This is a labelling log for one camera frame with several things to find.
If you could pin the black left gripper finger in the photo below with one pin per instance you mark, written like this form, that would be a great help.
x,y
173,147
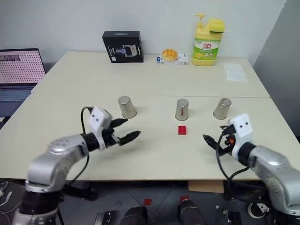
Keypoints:
x,y
119,122
130,137

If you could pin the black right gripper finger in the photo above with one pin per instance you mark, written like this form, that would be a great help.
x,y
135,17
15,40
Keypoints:
x,y
223,127
212,141

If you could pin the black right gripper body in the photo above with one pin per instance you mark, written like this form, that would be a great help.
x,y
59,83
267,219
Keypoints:
x,y
227,146

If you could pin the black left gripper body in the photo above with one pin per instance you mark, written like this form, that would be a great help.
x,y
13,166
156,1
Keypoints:
x,y
108,139

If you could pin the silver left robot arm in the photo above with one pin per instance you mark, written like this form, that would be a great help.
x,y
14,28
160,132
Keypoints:
x,y
56,159

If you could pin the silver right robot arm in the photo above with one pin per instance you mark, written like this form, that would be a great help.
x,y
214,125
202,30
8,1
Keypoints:
x,y
274,168

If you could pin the upturned steel cup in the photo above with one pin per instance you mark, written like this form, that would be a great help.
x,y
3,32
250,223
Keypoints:
x,y
182,109
222,108
126,106

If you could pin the red toy brick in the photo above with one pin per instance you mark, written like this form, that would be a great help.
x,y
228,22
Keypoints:
x,y
183,130

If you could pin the brown cardboard piece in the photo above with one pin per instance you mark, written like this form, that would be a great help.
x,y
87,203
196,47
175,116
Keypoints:
x,y
206,186

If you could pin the black table foot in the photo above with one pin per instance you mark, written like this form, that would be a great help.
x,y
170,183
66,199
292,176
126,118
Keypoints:
x,y
82,191
243,191

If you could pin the red floor tape square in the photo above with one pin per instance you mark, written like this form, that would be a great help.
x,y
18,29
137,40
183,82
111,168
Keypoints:
x,y
184,198
147,201

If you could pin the black product box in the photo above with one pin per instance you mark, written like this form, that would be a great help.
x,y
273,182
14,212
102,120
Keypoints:
x,y
123,48

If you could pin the dark rounded shape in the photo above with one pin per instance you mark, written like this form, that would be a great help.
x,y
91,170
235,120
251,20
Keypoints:
x,y
136,216
190,213

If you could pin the white and blue carton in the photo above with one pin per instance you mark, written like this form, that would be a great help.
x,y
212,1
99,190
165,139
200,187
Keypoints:
x,y
182,60

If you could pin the yellow dish soap bottle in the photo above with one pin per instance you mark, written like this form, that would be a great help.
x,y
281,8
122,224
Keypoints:
x,y
205,50

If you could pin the golden bread bun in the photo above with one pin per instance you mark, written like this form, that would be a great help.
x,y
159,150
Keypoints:
x,y
170,55

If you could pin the yellow sponge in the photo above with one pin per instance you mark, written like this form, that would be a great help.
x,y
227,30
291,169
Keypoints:
x,y
216,25

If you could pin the laptop with pink screen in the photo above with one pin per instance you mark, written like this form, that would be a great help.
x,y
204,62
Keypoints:
x,y
20,70

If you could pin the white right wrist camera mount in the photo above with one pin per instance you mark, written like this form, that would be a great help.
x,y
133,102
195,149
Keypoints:
x,y
242,131

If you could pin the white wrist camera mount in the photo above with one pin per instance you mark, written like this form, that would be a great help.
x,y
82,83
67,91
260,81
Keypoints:
x,y
242,131
97,119

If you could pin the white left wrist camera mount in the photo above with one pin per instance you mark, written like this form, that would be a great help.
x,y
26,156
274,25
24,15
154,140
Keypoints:
x,y
97,119

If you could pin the small black floor bracket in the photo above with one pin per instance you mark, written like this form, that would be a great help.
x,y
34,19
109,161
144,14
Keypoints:
x,y
232,218
104,218

